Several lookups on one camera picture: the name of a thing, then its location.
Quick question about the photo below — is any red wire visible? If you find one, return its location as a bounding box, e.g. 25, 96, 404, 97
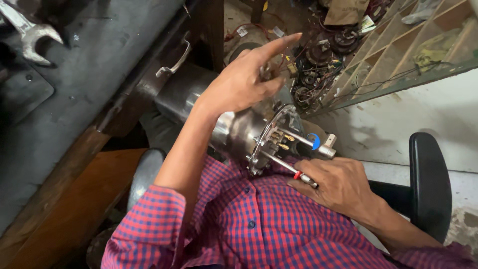
224, 23, 272, 42

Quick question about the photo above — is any heap of motor parts and wires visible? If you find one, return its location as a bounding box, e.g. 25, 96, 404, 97
284, 22, 375, 113

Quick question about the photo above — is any black office chair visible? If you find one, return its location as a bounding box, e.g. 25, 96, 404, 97
127, 132, 453, 244

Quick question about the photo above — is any metal drawer handle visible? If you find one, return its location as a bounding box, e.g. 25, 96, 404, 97
155, 31, 192, 78

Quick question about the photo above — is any grey round disc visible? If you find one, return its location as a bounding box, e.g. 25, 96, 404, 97
228, 42, 263, 65

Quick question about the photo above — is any person's left hand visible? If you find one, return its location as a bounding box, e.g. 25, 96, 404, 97
197, 32, 303, 116

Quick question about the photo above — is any dark metal plate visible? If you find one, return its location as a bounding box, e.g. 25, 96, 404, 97
0, 67, 55, 126

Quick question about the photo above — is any large steel open-end wrench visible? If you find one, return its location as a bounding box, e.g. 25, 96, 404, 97
0, 0, 64, 66

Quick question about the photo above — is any person's right hand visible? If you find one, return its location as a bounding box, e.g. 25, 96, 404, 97
287, 157, 382, 222

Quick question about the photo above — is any brown cardboard piece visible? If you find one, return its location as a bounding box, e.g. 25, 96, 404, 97
323, 0, 371, 26

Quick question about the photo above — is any red blue checked shirt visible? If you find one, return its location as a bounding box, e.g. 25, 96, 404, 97
101, 155, 478, 269

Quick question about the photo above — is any dark wooden workbench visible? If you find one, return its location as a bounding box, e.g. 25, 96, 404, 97
0, 0, 225, 269

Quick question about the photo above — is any wooden compartment shelf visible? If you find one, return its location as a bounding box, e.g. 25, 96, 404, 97
317, 0, 478, 117

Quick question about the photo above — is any stainless steel water heater tank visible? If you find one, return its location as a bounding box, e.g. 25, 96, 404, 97
155, 63, 338, 189

